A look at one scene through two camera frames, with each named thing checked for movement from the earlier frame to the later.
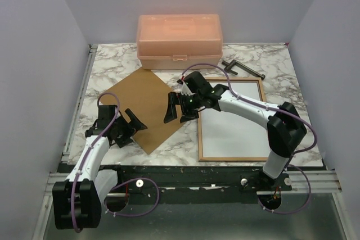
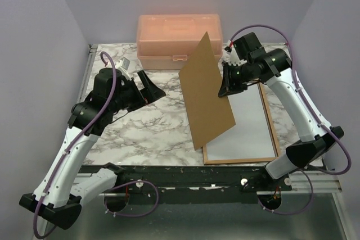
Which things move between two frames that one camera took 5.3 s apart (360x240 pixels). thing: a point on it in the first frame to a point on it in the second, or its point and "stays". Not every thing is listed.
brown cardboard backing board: (145, 93) to (208, 115)
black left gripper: (135, 123) to (148, 94)
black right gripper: (174, 98) to (228, 87)
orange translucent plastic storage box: (176, 41) stays
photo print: (229, 135) stays
